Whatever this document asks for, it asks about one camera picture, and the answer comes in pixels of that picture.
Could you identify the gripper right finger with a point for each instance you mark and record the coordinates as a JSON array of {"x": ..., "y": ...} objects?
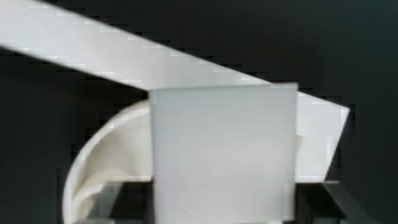
[{"x": 326, "y": 205}]

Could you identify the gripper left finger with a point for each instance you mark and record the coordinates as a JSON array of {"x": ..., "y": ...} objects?
[{"x": 123, "y": 204}]

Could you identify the white stool leg with tag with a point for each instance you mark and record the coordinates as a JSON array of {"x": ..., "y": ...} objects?
[{"x": 224, "y": 151}]

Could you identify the white round stool seat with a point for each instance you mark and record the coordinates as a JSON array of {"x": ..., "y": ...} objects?
[{"x": 114, "y": 160}]

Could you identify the white L-shaped obstacle wall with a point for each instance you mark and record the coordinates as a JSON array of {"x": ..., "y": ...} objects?
[{"x": 61, "y": 37}]

